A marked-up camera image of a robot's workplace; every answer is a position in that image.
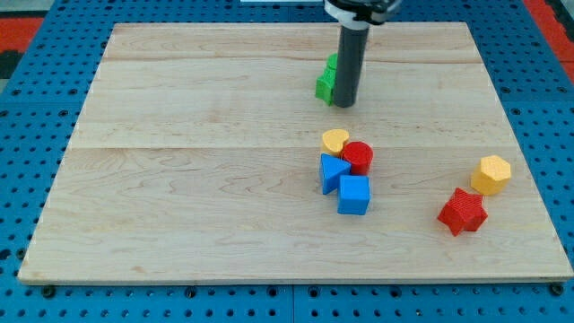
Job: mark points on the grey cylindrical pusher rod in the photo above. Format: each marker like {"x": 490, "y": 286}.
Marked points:
{"x": 350, "y": 55}

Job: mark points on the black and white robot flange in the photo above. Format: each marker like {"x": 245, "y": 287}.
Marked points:
{"x": 361, "y": 14}

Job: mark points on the green block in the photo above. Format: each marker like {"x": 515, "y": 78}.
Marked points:
{"x": 331, "y": 63}
{"x": 325, "y": 84}

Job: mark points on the green block front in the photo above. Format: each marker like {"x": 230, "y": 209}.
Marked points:
{"x": 325, "y": 84}

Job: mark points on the wooden board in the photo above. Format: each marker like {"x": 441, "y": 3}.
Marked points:
{"x": 195, "y": 160}

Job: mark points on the yellow heart block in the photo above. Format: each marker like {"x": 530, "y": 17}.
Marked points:
{"x": 333, "y": 141}

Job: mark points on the red cylinder block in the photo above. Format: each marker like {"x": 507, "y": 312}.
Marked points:
{"x": 360, "y": 155}

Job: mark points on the blue triangle block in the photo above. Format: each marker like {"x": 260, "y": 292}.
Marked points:
{"x": 330, "y": 170}

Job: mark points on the blue cube block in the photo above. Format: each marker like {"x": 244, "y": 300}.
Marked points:
{"x": 353, "y": 195}

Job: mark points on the yellow hexagon block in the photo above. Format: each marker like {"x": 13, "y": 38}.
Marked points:
{"x": 491, "y": 175}

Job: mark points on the red star block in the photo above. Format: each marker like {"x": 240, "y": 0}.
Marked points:
{"x": 463, "y": 212}

